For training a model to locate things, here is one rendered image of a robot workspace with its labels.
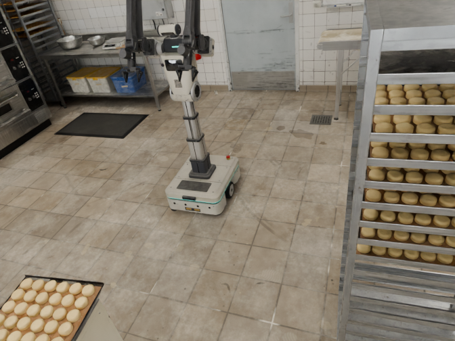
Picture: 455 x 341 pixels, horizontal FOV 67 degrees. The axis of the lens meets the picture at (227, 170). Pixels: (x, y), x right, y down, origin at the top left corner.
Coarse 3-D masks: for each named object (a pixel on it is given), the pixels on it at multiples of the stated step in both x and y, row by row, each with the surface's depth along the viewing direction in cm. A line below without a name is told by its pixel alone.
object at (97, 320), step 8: (96, 304) 146; (96, 312) 146; (104, 312) 152; (88, 320) 141; (96, 320) 146; (104, 320) 152; (80, 328) 137; (88, 328) 141; (96, 328) 146; (104, 328) 152; (112, 328) 158; (80, 336) 136; (88, 336) 141; (96, 336) 146; (104, 336) 152; (112, 336) 158; (120, 336) 165
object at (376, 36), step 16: (368, 48) 86; (368, 64) 88; (368, 80) 90; (368, 96) 93; (368, 112) 95; (368, 128) 98; (368, 144) 101; (352, 208) 116; (352, 224) 120; (352, 240) 125; (352, 256) 130; (352, 272) 135
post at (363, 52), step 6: (366, 24) 123; (366, 30) 124; (366, 42) 126; (360, 48) 128; (366, 48) 127; (360, 54) 129; (366, 54) 128; (360, 72) 133; (360, 78) 134; (360, 90) 137; (360, 96) 138; (354, 114) 145; (360, 114) 143; (354, 132) 148; (354, 138) 150; (354, 150) 153; (354, 168) 159; (348, 186) 166; (348, 198) 170; (348, 210) 174; (342, 258) 196; (342, 270) 201; (342, 288) 211
